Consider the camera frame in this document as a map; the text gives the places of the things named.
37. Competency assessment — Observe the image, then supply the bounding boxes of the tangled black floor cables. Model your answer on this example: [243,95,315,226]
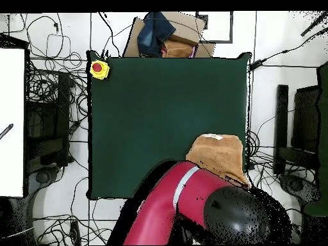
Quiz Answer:
[244,127,308,231]
[7,12,113,246]

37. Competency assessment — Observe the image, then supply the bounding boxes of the striped black rod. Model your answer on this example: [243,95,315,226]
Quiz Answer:
[0,123,14,141]

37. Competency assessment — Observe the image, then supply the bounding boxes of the black floor stand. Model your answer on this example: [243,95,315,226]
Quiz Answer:
[25,71,71,167]
[273,84,321,176]

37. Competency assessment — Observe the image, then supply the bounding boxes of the orange folded cloth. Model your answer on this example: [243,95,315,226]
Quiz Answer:
[161,39,197,59]

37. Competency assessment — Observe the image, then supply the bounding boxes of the yellow emergency stop button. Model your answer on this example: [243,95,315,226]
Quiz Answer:
[89,60,110,80]

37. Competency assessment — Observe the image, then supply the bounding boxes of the blue denim jeans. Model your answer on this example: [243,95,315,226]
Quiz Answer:
[136,11,177,58]

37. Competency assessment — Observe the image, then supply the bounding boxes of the black floor base foot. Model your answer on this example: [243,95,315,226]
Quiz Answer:
[278,173,322,207]
[28,165,61,198]

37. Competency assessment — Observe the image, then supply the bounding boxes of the black power adapter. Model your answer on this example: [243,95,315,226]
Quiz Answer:
[249,58,268,70]

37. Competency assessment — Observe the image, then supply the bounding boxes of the dark green table cloth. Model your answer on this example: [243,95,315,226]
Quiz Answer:
[86,50,252,201]

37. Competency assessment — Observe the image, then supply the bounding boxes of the brown cardboard box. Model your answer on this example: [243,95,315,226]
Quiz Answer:
[122,11,217,59]

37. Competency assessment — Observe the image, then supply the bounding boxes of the thin black rectangular frame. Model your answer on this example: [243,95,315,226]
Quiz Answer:
[195,11,234,44]

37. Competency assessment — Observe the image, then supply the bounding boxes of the tan terry towel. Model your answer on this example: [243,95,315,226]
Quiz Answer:
[185,133,252,189]

